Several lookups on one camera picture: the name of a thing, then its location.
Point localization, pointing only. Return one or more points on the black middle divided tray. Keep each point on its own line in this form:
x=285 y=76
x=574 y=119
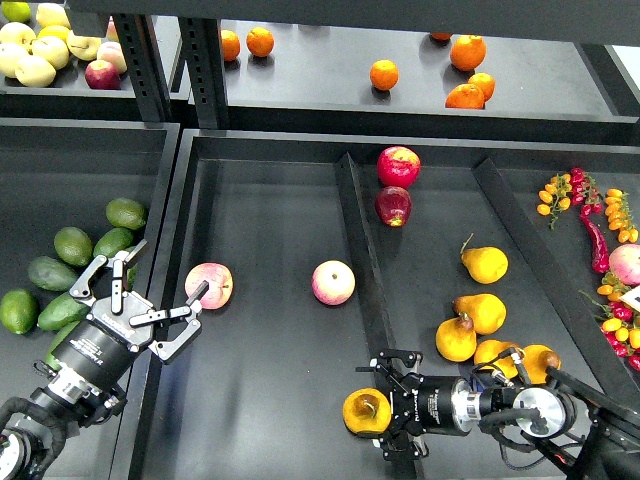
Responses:
x=258 y=395

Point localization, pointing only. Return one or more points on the yellow apple front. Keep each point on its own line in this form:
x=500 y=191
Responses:
x=34 y=71

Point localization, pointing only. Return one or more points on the green avocado upper middle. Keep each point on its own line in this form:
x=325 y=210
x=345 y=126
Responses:
x=113 y=241

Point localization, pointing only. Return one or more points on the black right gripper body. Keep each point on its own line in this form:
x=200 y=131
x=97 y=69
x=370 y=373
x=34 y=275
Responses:
x=431 y=405

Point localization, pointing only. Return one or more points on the green avocado lower middle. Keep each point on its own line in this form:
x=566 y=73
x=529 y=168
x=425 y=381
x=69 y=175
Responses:
x=60 y=312

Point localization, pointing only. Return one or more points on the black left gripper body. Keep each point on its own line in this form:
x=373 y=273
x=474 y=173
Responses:
x=99 y=350

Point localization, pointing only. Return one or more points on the white label card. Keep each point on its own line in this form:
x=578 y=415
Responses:
x=632 y=298

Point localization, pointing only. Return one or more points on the red chili pepper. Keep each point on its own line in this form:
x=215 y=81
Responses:
x=599 y=248

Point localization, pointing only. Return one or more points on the bright red apple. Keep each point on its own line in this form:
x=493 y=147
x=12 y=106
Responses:
x=398 y=166

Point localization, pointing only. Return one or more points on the yellow pear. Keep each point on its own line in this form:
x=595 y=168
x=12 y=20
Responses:
x=486 y=265
x=456 y=338
x=366 y=411
x=487 y=311
x=536 y=358
x=490 y=359

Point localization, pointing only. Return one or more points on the black shelf upright post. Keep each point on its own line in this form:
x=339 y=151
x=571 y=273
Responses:
x=202 y=45

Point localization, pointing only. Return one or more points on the pink apple right edge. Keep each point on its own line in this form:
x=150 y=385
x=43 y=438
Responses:
x=624 y=264

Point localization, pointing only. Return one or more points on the pink apple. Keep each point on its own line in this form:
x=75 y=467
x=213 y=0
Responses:
x=333 y=282
x=219 y=280

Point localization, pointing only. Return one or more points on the orange cherry tomato bunch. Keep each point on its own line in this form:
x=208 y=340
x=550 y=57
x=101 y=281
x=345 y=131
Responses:
x=554 y=198

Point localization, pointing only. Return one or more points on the red apple on shelf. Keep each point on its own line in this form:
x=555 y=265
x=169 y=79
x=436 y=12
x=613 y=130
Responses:
x=102 y=75

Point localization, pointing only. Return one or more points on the dark red apple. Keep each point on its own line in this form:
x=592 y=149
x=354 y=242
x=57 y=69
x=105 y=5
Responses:
x=393 y=205

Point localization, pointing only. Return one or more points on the light green avocado far left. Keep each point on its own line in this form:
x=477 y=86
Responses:
x=19 y=311

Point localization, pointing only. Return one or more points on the yellow pear top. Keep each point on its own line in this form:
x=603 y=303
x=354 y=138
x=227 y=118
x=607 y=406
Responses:
x=486 y=265

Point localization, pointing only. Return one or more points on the green avocado by tray wall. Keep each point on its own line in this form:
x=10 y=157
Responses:
x=131 y=272

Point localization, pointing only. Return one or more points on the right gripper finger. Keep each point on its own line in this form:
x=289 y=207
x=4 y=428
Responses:
x=404 y=445
x=397 y=367

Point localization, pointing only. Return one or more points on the dark green avocado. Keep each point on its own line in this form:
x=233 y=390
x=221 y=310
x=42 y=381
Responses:
x=50 y=359

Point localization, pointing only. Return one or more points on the black upper left shelf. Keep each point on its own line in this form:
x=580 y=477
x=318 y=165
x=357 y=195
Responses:
x=69 y=96

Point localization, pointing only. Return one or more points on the yellow apple left edge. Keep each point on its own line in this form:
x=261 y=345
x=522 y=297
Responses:
x=10 y=55

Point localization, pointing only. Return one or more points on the black left tray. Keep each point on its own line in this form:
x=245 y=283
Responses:
x=57 y=173

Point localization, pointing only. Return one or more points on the pink peach on shelf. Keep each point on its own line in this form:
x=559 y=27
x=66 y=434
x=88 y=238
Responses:
x=112 y=52

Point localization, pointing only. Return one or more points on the mixed cherry tomatoes lower right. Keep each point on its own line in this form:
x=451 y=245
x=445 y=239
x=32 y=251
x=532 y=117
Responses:
x=617 y=320

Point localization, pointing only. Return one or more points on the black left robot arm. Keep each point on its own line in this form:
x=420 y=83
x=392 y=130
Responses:
x=34 y=430

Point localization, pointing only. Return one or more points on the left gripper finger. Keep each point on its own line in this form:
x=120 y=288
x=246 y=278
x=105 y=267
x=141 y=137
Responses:
x=111 y=274
x=166 y=350

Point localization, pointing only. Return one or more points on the green avocado upper left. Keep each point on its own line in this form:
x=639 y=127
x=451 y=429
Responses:
x=73 y=246

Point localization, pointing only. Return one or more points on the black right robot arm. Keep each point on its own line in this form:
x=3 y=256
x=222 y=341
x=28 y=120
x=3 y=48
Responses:
x=584 y=433

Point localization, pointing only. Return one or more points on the green avocado top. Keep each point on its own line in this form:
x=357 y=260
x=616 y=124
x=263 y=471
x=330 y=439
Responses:
x=126 y=213

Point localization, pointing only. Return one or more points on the pink apple centre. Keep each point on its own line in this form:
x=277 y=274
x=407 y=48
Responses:
x=333 y=282

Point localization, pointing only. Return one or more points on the pink apple left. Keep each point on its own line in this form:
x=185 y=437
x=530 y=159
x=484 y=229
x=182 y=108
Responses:
x=219 y=280

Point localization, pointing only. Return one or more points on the yellow apple middle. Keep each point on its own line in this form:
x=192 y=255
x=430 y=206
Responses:
x=52 y=49

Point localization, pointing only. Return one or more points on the yellow apple with stem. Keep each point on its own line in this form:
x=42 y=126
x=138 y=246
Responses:
x=84 y=48

